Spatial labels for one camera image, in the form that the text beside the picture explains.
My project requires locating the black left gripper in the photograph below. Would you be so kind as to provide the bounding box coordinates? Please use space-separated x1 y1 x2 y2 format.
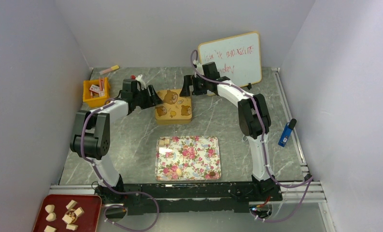
133 85 163 110

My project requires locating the gold chocolate tin box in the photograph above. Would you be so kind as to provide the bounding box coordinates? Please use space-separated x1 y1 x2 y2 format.
156 116 192 125

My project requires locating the silver tin lid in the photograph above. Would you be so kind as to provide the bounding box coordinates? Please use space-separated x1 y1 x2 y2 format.
155 89 192 118

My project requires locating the floral rectangular tray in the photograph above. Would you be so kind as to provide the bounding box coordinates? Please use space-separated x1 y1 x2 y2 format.
155 136 222 181

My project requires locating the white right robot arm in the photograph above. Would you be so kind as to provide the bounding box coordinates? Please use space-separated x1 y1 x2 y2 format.
179 60 273 182

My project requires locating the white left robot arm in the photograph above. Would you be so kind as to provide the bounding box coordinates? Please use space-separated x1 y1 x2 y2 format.
70 79 163 203

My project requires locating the pink yellow marker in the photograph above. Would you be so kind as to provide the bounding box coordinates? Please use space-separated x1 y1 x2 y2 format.
99 65 120 75

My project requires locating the whiteboard with red writing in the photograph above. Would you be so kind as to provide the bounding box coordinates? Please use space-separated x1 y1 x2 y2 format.
198 31 262 87

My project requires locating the yellow plastic bin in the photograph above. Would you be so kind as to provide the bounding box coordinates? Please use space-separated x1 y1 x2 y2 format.
83 77 111 108

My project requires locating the red lacquer tray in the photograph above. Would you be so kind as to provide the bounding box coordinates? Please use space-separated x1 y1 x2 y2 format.
33 194 102 232

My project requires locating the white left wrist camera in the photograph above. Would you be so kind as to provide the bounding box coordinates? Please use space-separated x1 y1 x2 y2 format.
135 74 146 89

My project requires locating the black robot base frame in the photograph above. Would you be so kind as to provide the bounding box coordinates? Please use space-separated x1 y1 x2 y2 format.
94 180 283 216

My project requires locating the aluminium rail frame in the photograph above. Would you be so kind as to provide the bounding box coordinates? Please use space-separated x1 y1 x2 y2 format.
49 67 336 232

